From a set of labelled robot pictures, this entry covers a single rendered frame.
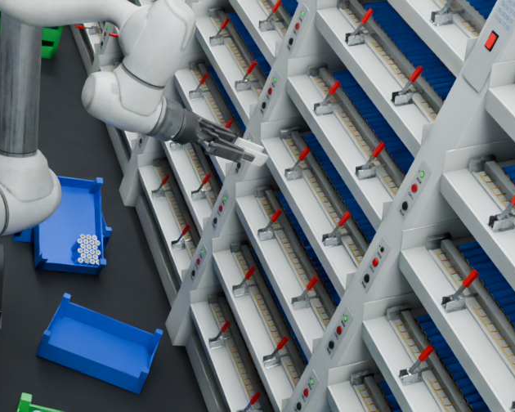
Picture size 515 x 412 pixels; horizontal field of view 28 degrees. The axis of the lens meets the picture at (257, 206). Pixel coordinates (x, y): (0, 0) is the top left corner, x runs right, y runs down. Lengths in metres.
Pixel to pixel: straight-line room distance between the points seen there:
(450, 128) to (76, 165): 1.98
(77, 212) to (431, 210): 1.52
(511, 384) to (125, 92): 0.93
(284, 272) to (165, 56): 0.72
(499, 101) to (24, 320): 1.59
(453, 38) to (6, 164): 1.17
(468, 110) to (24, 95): 1.15
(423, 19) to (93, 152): 1.94
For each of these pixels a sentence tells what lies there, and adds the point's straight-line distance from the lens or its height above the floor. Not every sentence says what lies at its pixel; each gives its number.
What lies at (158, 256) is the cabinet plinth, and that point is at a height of 0.03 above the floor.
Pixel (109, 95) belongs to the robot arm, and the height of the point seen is 0.96.
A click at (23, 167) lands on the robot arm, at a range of 2.63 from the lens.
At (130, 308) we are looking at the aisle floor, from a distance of 3.13.
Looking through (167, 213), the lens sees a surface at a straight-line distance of 3.28.
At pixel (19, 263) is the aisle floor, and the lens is 3.16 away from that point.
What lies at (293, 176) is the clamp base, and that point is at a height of 0.75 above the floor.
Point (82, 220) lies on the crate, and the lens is 3.27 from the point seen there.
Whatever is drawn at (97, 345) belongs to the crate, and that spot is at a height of 0.00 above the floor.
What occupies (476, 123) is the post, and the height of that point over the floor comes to 1.22.
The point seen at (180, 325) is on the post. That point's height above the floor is 0.08.
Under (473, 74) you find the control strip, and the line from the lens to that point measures 1.96.
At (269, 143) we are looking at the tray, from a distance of 2.66.
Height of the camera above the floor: 1.88
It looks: 29 degrees down
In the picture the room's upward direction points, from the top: 24 degrees clockwise
